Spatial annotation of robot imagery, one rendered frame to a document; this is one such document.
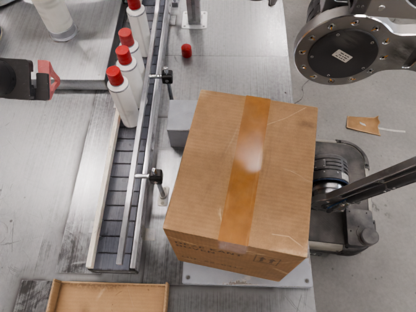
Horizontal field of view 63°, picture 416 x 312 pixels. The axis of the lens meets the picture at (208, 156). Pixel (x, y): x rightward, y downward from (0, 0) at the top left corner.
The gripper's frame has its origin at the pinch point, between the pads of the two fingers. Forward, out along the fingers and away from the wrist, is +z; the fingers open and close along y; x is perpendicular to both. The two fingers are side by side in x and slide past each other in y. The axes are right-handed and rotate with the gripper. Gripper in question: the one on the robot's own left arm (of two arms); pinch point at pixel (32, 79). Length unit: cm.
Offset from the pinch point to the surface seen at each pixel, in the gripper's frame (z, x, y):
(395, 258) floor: 94, 74, -119
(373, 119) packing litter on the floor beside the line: 141, 12, -117
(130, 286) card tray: 6.7, 46.0, -17.8
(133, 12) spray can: 32.4, -19.1, -9.2
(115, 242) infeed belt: 8.6, 36.3, -13.3
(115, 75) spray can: 13.4, -1.8, -11.3
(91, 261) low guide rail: 2.4, 38.3, -10.2
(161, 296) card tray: 6, 47, -25
